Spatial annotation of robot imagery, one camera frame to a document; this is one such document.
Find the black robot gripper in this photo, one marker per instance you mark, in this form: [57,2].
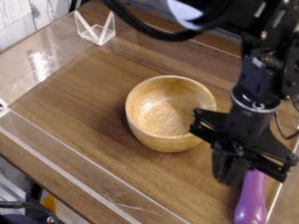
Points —
[243,144]

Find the purple toy eggplant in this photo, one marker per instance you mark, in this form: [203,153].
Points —
[251,208]

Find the brown wooden bowl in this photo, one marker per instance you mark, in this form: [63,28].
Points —
[159,111]

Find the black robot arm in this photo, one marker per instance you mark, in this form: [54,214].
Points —
[267,23]

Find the black clamp with screw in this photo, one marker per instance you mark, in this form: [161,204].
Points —
[49,219]

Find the clear acrylic tray wall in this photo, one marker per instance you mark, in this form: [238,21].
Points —
[65,132]

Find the clear acrylic corner bracket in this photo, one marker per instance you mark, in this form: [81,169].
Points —
[98,34]

